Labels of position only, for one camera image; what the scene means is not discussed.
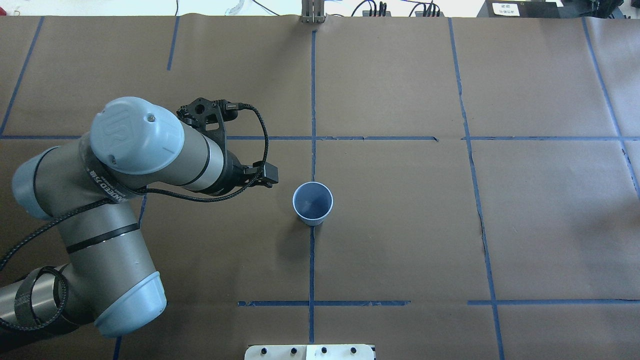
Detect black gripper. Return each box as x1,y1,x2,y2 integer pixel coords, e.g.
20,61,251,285
220,152,279,196

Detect light blue ribbed cup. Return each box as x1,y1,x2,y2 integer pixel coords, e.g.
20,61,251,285
292,181,334,227

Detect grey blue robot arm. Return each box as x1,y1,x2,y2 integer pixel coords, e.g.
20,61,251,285
1,96,278,353

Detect black box with label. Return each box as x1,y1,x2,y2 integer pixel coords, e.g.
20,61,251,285
476,0,561,19

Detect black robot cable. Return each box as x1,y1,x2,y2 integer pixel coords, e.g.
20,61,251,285
0,102,270,271

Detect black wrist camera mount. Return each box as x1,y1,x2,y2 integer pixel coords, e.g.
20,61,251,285
176,97,240,146

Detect aluminium frame post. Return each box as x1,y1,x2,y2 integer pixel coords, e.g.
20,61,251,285
299,0,326,24

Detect white camera post base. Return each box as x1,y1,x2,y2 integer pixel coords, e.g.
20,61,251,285
244,343,377,360

